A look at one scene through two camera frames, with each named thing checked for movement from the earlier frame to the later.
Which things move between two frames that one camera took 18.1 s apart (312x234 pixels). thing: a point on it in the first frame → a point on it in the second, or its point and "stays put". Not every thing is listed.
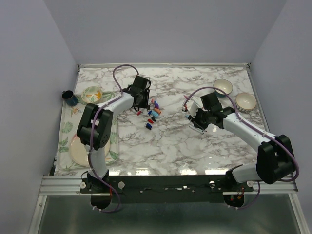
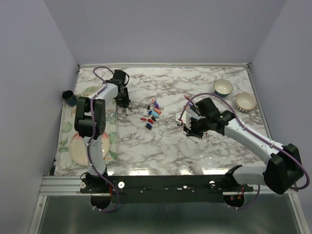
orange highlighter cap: x=159 y=112 stays put
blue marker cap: x=148 y=126 stays put
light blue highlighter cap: x=154 y=114 stays put
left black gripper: x=144 y=104 → x=125 y=103
